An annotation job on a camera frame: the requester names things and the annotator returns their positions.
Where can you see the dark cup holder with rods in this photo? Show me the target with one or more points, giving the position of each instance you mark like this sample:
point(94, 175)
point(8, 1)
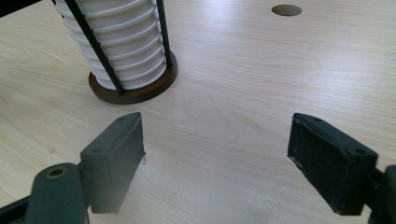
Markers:
point(137, 93)

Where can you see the stack of white paper cups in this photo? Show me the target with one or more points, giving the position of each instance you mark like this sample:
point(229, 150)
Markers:
point(124, 40)

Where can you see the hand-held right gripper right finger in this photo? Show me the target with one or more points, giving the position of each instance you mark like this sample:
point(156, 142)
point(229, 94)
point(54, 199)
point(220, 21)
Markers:
point(327, 168)

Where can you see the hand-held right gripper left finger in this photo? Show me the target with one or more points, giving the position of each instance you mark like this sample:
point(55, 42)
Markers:
point(112, 161)

